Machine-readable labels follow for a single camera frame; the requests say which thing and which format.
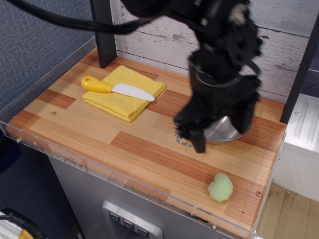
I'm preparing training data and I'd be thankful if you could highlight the yellow object bottom left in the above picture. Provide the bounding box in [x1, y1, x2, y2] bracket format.
[18, 229, 33, 239]

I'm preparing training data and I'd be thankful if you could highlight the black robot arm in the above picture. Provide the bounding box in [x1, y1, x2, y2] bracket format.
[123, 0, 263, 153]

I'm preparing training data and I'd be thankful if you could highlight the black braided cable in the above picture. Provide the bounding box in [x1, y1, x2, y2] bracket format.
[4, 0, 150, 35]

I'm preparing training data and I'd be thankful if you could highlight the silver toy fridge cabinet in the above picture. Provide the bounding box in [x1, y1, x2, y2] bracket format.
[49, 157, 252, 239]

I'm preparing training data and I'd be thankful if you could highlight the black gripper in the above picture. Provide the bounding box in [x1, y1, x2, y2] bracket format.
[174, 51, 261, 153]

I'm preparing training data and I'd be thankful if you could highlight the yellow handled white toy knife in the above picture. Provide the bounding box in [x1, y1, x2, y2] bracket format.
[81, 76, 155, 102]

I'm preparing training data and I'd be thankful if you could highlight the black vertical post right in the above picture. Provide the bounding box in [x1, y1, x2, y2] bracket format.
[279, 0, 319, 123]

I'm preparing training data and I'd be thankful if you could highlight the green plush broccoli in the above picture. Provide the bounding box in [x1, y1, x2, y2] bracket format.
[208, 173, 233, 203]

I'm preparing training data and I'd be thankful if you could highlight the yellow folded cloth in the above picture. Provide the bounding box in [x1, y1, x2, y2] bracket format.
[82, 66, 165, 122]

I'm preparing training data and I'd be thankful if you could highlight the white aluminium rail block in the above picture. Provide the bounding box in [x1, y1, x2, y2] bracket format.
[273, 94, 319, 201]

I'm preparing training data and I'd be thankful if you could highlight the black vertical post left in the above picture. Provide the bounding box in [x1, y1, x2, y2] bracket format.
[90, 0, 117, 68]

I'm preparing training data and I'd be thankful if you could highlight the black vertical post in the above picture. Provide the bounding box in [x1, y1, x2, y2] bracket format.
[90, 0, 117, 68]
[279, 0, 319, 123]

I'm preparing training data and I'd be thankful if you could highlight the silver dispenser panel with buttons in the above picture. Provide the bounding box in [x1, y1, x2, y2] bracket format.
[102, 200, 163, 239]

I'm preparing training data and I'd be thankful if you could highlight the metal bowl with handles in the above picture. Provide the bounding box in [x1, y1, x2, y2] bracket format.
[175, 116, 248, 147]

